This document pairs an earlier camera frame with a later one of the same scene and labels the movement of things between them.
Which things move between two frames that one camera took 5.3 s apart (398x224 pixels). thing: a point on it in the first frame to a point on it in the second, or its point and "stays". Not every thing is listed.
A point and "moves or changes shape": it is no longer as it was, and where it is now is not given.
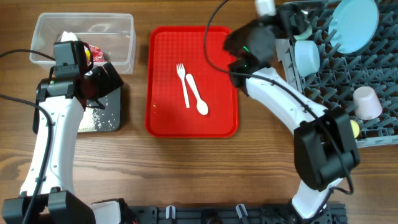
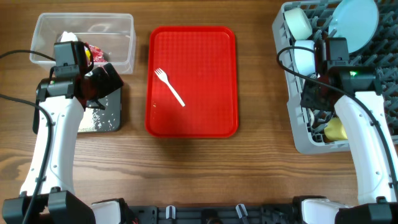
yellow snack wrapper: (87, 54) stays
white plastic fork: (181, 71) to (163, 77)
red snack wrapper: (97, 55) stays
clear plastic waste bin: (115, 33) stays
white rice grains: (89, 121) stays
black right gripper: (296, 27) to (306, 99)
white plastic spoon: (202, 107) moves or changes shape
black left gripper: (108, 86) stays
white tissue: (66, 37) stays
